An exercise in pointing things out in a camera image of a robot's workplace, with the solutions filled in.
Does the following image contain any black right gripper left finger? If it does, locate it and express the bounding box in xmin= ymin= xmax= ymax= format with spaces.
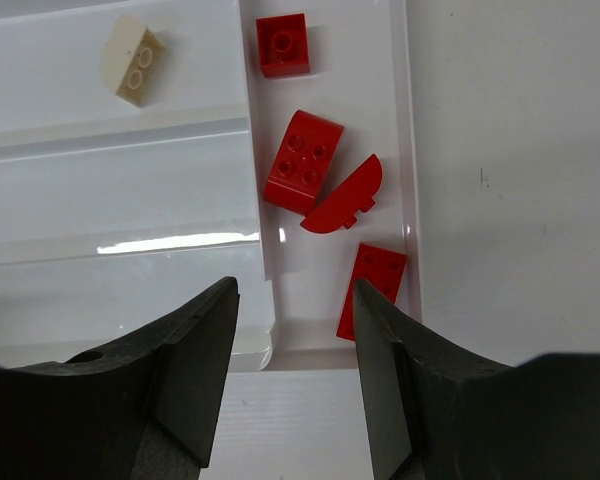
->
xmin=0 ymin=277 xmax=239 ymax=479

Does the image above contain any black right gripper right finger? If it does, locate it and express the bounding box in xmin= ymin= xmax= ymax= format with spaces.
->
xmin=353 ymin=280 xmax=600 ymax=479

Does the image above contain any red curved lego brick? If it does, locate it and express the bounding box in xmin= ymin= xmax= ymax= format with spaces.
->
xmin=336 ymin=243 xmax=408 ymax=341

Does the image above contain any red half-round lego plate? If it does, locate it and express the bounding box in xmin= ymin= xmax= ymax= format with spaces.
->
xmin=300 ymin=154 xmax=383 ymax=234

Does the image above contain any red L-shaped lego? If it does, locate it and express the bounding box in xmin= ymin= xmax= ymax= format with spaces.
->
xmin=263 ymin=110 xmax=345 ymax=215

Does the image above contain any white lego brick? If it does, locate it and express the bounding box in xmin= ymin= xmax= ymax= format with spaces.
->
xmin=99 ymin=14 xmax=166 ymax=107

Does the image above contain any small red lego brick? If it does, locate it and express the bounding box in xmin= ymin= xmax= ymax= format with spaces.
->
xmin=256 ymin=13 xmax=311 ymax=79

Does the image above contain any white compartment tray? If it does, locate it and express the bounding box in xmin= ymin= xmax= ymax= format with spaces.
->
xmin=0 ymin=1 xmax=420 ymax=371

